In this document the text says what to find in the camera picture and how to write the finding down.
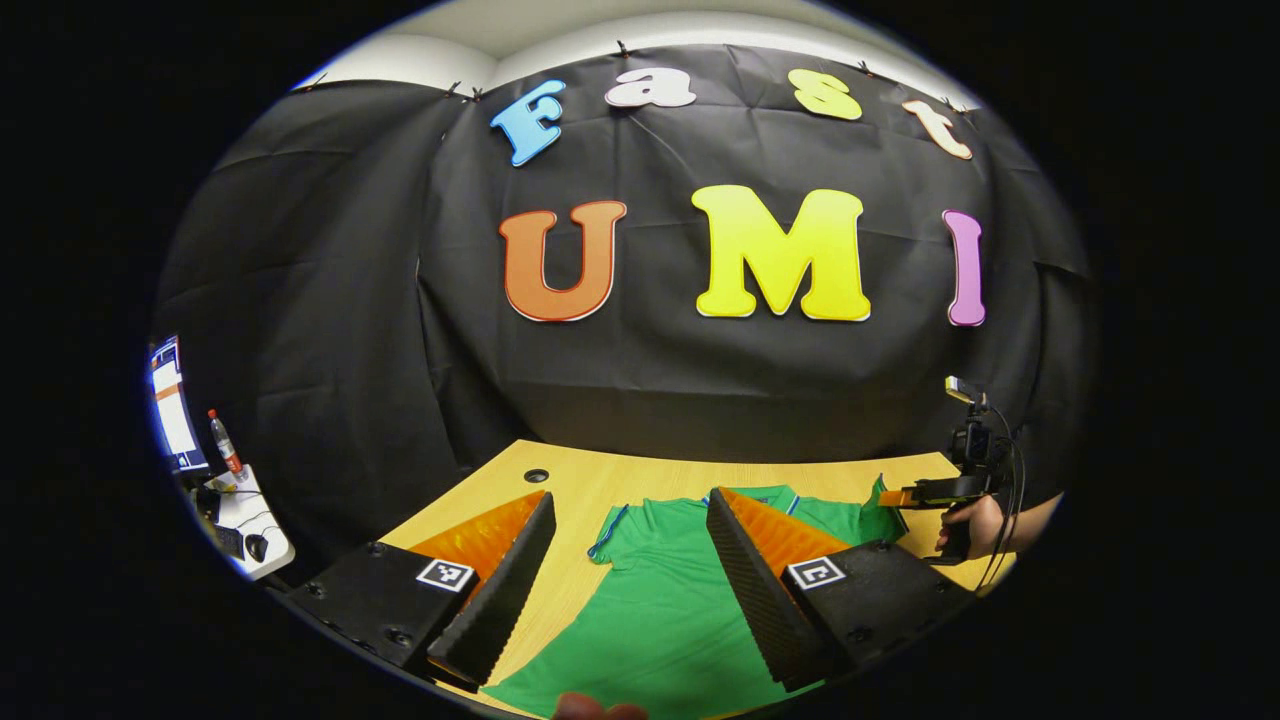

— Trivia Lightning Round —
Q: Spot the clear bottle with red cap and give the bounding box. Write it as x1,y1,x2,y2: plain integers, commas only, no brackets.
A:
207,408,247,483

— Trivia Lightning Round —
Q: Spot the green T-shirt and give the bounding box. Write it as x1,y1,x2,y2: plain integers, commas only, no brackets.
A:
480,475,911,720

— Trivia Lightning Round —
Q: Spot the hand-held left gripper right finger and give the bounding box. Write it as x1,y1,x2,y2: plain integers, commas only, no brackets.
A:
705,487,976,693

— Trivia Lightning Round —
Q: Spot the black backdrop cloth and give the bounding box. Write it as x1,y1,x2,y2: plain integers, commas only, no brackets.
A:
150,42,1096,581

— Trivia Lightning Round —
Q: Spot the computer monitor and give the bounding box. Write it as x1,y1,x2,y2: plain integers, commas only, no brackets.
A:
148,335,211,473

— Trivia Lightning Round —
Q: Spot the row of black backdrop clips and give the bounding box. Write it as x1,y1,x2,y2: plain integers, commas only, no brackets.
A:
300,40,976,116

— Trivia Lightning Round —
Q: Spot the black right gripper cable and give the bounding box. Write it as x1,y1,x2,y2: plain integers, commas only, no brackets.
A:
985,405,1028,591

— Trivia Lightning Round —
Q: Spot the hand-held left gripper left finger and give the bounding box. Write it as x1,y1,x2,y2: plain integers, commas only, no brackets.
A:
285,490,558,689

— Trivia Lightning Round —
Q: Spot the white side desk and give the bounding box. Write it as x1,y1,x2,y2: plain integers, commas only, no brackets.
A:
190,465,297,583

